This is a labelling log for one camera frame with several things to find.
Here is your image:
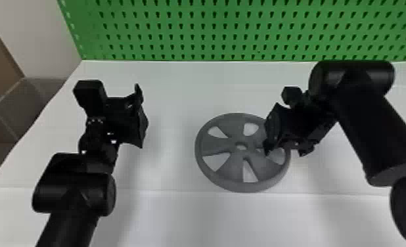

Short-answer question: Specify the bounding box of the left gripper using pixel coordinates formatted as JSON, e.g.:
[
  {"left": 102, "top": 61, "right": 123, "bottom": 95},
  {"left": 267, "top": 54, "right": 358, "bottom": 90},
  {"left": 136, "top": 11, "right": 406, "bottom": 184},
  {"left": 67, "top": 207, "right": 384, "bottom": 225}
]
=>
[{"left": 102, "top": 83, "right": 150, "bottom": 149}]

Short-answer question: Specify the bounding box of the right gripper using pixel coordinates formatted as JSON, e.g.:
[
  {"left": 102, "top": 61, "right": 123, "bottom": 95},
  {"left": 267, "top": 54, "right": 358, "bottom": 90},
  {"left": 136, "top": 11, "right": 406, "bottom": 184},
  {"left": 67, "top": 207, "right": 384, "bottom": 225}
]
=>
[{"left": 263, "top": 97, "right": 337, "bottom": 158}]

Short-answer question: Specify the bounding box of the grey wheel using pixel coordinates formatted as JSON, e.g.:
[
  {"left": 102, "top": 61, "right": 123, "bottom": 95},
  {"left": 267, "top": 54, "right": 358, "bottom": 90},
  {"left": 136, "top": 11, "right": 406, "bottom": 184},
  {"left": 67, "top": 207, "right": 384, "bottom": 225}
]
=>
[{"left": 194, "top": 112, "right": 292, "bottom": 194}]

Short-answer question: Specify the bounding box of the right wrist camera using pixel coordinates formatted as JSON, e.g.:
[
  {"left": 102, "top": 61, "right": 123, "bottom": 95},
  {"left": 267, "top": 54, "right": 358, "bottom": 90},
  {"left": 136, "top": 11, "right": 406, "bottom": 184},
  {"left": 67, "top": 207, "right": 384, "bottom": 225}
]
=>
[{"left": 281, "top": 85, "right": 306, "bottom": 106}]

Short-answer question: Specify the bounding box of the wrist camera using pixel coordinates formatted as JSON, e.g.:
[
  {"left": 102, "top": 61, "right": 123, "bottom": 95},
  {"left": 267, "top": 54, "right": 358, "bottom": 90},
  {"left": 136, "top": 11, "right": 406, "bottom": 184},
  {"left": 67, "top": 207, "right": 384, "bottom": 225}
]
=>
[
  {"left": 281, "top": 85, "right": 306, "bottom": 106},
  {"left": 72, "top": 79, "right": 110, "bottom": 120}
]

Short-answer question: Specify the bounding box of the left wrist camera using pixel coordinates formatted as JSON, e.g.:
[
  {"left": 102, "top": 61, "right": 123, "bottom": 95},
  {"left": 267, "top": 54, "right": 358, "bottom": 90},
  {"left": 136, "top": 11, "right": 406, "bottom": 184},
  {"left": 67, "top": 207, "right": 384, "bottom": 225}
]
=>
[{"left": 72, "top": 79, "right": 110, "bottom": 120}]

